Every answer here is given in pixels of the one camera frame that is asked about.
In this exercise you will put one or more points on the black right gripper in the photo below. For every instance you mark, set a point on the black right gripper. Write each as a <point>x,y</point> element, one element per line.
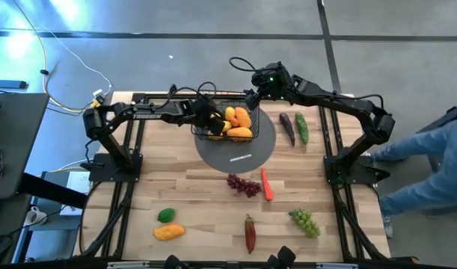
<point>275,84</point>

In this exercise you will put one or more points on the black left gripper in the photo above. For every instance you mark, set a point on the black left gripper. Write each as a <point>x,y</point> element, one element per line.
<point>203,112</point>

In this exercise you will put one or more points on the yellow orange mango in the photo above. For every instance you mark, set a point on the yellow orange mango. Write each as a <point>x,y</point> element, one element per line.
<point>240,133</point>

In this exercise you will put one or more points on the red grape bunch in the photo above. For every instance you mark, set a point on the red grape bunch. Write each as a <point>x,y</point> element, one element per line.
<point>247,187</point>

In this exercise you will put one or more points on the green lime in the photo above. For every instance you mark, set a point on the green lime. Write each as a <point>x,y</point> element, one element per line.
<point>166,216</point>

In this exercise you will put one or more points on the dark red chili pepper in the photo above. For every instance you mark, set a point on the dark red chili pepper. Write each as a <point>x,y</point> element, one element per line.
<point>250,233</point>

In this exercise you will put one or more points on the green grape bunch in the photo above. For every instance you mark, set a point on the green grape bunch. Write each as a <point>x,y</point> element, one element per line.
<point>306,223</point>

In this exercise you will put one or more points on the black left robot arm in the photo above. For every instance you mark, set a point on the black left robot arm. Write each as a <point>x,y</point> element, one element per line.
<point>146,116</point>

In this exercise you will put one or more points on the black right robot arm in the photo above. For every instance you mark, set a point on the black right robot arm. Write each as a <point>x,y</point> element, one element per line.
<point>379,125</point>

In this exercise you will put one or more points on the grey round plate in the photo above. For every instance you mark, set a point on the grey round plate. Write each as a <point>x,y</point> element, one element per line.
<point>220,157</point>

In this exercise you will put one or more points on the purple eggplant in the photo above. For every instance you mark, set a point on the purple eggplant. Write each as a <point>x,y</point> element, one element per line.
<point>286,127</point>

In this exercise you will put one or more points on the green cucumber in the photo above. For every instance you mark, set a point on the green cucumber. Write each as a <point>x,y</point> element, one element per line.
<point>302,127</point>

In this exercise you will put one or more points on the white plug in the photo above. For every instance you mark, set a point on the white plug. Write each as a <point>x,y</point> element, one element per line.
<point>98,92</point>

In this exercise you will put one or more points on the white paper sheet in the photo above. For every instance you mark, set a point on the white paper sheet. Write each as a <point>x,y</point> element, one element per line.
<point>79,184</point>

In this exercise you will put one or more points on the black diagonal bar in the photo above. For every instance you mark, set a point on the black diagonal bar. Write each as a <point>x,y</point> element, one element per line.
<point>52,191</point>

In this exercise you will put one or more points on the person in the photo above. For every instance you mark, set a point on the person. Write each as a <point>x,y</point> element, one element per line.
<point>437,149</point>

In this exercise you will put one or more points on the dark grey desk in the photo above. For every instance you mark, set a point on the dark grey desk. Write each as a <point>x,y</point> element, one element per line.
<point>18,142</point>

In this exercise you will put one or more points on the white mug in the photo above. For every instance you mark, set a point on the white mug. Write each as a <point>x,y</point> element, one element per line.
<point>35,216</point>

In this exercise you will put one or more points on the flat blue device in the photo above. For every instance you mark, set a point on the flat blue device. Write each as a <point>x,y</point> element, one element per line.
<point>7,84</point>

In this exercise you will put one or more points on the black frame clamp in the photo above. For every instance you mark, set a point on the black frame clamp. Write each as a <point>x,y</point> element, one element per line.
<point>172,89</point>

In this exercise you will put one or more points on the black aluminium table frame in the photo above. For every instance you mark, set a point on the black aluminium table frame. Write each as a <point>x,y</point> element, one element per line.
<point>205,266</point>

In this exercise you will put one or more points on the silver metal bracket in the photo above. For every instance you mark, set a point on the silver metal bracket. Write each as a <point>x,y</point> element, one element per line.
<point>336,266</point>
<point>127,265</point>

